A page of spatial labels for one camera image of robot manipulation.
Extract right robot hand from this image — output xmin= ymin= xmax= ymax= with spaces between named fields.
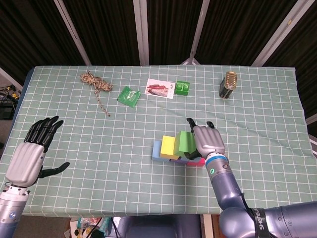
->
xmin=186 ymin=118 xmax=225 ymax=160

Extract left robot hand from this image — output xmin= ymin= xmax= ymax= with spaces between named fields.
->
xmin=4 ymin=115 xmax=71 ymax=187

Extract green foam cube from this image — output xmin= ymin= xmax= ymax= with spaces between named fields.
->
xmin=174 ymin=130 xmax=198 ymax=158

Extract yellow foam cube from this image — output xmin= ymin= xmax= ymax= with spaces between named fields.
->
xmin=159 ymin=135 xmax=180 ymax=160

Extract light blue foam cube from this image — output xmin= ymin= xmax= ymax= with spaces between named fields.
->
xmin=152 ymin=140 xmax=172 ymax=163

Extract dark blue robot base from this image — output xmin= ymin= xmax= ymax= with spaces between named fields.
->
xmin=118 ymin=214 xmax=202 ymax=238

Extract pink foam cube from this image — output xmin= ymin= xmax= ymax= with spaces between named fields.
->
xmin=186 ymin=158 xmax=207 ymax=167

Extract black electronic box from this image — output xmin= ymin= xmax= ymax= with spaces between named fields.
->
xmin=0 ymin=104 xmax=14 ymax=120

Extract green toy brick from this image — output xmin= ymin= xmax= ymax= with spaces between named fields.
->
xmin=174 ymin=80 xmax=191 ymax=96

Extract white picture card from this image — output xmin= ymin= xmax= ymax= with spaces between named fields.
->
xmin=144 ymin=78 xmax=175 ymax=99

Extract white table leg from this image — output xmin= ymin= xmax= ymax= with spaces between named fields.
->
xmin=203 ymin=214 xmax=214 ymax=238

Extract pile of colourful packages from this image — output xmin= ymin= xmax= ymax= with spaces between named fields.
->
xmin=69 ymin=217 xmax=117 ymax=238

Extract green foil sachet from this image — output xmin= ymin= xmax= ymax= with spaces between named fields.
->
xmin=116 ymin=85 xmax=142 ymax=108

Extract green checked tablecloth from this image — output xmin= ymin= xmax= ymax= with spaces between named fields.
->
xmin=0 ymin=64 xmax=317 ymax=216

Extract dark pleated curtain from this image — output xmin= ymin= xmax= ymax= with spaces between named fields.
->
xmin=0 ymin=0 xmax=317 ymax=119

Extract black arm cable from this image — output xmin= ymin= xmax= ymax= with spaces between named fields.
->
xmin=239 ymin=190 xmax=256 ymax=219

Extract yellow and black cables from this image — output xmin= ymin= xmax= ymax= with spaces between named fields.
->
xmin=0 ymin=84 xmax=22 ymax=100

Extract black printed velcro strap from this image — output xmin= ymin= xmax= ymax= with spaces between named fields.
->
xmin=249 ymin=207 xmax=269 ymax=238

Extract braided beige rope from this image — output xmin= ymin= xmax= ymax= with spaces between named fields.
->
xmin=79 ymin=70 xmax=113 ymax=117

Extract white metal frame post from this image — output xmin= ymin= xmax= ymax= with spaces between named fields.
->
xmin=133 ymin=0 xmax=150 ymax=66
xmin=182 ymin=0 xmax=211 ymax=65
xmin=251 ymin=0 xmax=307 ymax=67
xmin=53 ymin=0 xmax=92 ymax=66

